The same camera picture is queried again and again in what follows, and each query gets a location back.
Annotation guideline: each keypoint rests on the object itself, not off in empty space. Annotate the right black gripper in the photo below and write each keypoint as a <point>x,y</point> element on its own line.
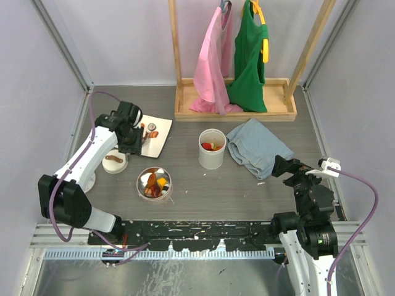
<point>299,169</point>

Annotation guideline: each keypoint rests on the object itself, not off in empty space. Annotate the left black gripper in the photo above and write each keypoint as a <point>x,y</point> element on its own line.
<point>136,147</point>

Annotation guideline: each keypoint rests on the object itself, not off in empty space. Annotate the pink metal bowl container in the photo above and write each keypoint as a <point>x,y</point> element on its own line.
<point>143,178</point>

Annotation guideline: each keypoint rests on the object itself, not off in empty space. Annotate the orange food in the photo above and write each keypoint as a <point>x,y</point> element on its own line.
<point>210,146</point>

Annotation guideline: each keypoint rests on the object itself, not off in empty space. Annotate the blue denim shorts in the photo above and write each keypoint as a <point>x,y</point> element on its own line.
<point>255,147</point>

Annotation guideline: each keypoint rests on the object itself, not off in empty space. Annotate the tall white cylinder container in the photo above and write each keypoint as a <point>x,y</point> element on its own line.
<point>212,160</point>

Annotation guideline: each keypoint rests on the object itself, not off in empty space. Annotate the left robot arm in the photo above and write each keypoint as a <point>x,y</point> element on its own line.
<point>61,195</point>

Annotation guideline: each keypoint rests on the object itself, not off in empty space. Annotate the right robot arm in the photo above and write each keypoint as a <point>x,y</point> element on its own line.
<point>307,235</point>

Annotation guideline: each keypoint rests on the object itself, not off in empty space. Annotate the white square plate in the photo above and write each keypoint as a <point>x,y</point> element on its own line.
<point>153,147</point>

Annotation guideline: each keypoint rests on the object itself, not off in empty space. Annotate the flat metal inner lid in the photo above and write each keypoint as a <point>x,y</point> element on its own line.
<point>90,183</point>

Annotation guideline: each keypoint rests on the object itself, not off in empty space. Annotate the wooden clothes rack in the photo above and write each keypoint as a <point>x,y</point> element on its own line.
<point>230,82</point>

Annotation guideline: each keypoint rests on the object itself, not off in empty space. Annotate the pink hanging shirt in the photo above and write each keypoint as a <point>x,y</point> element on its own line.
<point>213,66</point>

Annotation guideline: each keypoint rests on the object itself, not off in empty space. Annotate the green hanging tank top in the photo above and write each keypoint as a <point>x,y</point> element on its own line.
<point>247,88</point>

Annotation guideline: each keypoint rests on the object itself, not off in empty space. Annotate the grey clothes hanger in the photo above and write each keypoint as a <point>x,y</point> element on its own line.
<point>225,5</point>

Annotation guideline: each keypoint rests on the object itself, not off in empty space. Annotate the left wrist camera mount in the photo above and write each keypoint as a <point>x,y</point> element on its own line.
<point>137,122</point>

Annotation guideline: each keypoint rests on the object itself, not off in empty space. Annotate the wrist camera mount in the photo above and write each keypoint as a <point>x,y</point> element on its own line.
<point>328,168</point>
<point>137,122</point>

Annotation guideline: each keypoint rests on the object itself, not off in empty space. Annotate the white lid with brown strap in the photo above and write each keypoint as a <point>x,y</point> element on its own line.
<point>114,162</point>

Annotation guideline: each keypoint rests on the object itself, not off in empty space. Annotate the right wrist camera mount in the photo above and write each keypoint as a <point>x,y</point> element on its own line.
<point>328,168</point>

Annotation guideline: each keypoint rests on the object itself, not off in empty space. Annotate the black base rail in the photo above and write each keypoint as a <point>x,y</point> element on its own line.
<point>190,235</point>

